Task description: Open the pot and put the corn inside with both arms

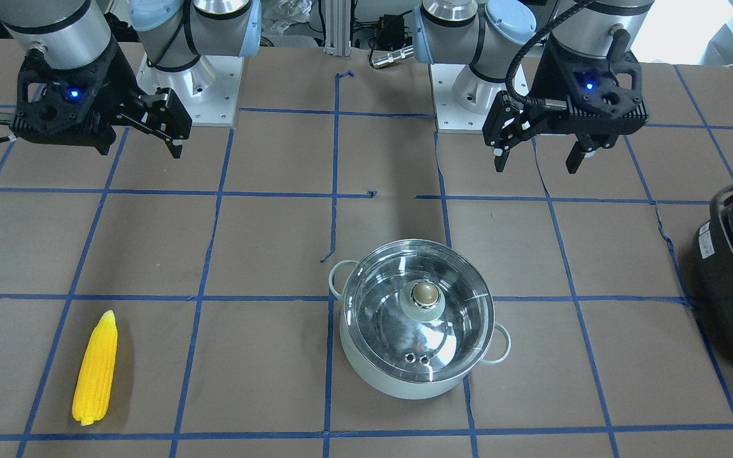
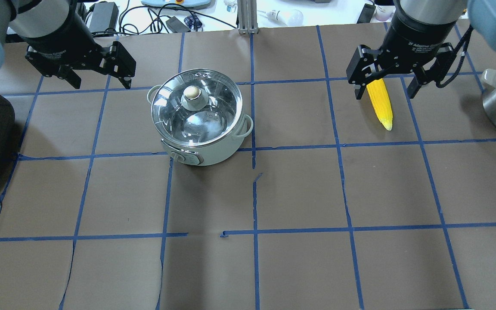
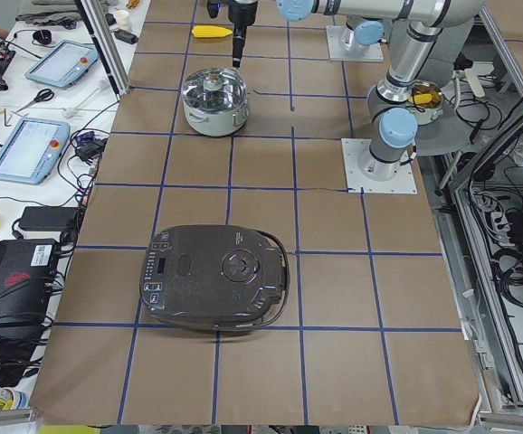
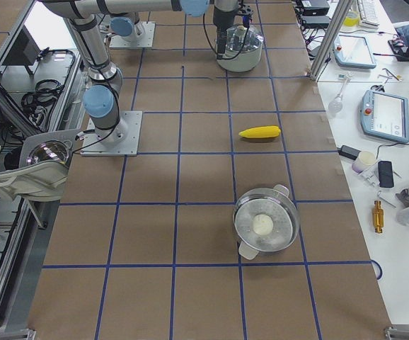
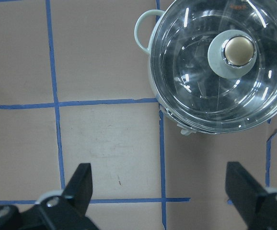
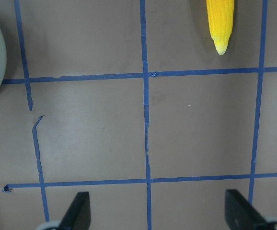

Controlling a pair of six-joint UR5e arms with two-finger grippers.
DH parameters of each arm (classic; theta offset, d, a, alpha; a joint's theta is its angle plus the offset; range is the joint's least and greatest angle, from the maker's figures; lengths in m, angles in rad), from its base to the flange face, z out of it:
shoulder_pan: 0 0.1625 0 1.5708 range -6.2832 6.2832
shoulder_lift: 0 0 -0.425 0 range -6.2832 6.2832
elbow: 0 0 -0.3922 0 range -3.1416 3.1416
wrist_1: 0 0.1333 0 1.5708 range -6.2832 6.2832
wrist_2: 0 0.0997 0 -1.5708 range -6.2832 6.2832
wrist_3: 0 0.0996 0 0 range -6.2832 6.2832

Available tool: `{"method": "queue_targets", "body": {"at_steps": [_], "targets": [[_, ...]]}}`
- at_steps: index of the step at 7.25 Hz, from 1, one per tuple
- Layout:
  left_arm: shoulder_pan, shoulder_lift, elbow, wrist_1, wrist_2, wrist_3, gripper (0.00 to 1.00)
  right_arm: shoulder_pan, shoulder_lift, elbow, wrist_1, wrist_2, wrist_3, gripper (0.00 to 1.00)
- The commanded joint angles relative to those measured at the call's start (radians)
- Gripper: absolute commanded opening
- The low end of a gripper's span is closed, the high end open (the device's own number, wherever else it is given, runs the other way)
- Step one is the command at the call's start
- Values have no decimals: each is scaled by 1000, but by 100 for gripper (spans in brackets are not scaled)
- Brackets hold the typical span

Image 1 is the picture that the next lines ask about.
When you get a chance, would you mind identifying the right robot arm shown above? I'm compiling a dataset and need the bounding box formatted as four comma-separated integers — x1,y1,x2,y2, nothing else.
0,1,262,158

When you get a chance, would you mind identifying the glass pot lid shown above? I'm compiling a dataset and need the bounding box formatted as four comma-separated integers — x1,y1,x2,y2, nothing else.
342,239,496,384

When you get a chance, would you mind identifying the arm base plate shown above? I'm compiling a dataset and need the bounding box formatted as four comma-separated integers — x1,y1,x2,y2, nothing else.
429,64,506,134
137,55,245,127

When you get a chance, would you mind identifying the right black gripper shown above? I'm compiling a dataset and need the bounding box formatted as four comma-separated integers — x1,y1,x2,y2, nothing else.
10,43,192,159

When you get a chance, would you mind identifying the pale green cooking pot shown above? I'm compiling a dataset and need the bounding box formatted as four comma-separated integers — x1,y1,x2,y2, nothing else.
328,254,512,401

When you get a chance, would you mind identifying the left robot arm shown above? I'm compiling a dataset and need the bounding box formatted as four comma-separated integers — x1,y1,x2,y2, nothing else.
412,1,653,174

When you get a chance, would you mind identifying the silver metal connector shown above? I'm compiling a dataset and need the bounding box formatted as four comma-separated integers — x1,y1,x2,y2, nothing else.
369,45,415,70

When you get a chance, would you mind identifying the yellow corn cob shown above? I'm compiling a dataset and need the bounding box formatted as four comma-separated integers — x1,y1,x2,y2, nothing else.
71,310,118,426

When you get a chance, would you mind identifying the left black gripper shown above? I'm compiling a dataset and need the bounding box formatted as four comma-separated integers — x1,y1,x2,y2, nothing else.
482,45,650,174

